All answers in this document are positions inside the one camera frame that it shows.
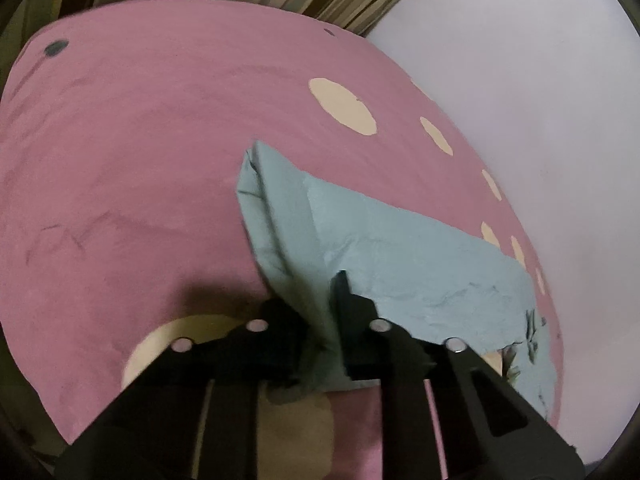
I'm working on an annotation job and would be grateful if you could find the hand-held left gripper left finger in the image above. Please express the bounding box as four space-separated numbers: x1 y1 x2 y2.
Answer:
52 299 321 480

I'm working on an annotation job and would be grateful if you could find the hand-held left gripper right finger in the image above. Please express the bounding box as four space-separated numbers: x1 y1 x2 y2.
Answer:
330 270 587 480

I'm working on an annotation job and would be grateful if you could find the light blue puffer jacket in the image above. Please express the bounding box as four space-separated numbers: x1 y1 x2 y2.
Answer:
235 140 557 423

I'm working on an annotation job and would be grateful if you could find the pink polka dot bedsheet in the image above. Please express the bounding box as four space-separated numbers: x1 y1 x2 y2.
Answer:
0 0 566 480

